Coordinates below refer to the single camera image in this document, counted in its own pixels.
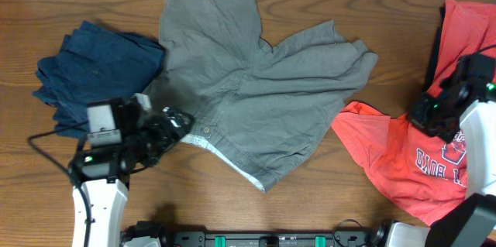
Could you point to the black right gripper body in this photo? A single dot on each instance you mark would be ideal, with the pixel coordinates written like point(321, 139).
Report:
point(434, 118)

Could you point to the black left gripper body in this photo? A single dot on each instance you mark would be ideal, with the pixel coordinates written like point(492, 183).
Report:
point(164, 124)

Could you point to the grey shorts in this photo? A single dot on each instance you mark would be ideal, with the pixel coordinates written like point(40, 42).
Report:
point(262, 109)

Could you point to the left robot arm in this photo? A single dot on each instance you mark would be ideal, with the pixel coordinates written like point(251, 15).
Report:
point(125, 137)

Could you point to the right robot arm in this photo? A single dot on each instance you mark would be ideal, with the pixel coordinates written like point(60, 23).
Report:
point(466, 104)

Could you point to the black garment under red shirt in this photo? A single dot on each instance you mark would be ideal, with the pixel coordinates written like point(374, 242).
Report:
point(434, 55)

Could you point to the red printed t-shirt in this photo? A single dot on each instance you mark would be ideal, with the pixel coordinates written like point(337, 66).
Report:
point(424, 176)

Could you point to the folded navy blue shorts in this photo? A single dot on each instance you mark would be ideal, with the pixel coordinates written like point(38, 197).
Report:
point(95, 64)

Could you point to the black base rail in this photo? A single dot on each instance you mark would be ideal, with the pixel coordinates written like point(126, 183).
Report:
point(348, 233)

